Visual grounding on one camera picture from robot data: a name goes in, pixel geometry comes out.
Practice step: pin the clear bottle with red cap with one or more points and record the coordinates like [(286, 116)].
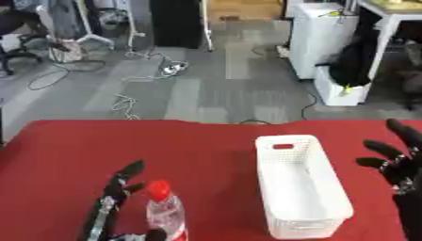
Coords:
[(164, 213)]

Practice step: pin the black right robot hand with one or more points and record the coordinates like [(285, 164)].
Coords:
[(405, 175)]

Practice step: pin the white perforated plastic basket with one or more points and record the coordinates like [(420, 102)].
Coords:
[(299, 188)]

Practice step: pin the black cabinet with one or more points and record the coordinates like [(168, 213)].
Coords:
[(176, 23)]

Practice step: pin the white box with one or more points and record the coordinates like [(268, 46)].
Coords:
[(336, 91)]

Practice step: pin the white power strip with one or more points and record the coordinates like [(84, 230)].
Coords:
[(173, 68)]

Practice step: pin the white stand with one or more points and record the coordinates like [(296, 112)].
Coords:
[(93, 28)]

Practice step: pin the black office chair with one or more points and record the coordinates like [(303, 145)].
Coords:
[(14, 34)]

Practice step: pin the white table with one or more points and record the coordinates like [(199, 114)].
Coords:
[(393, 25)]

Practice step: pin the white cabinet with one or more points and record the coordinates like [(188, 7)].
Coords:
[(318, 37)]

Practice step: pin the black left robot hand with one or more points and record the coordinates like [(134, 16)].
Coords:
[(111, 200)]

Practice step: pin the black bag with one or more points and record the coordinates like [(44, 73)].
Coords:
[(351, 64)]

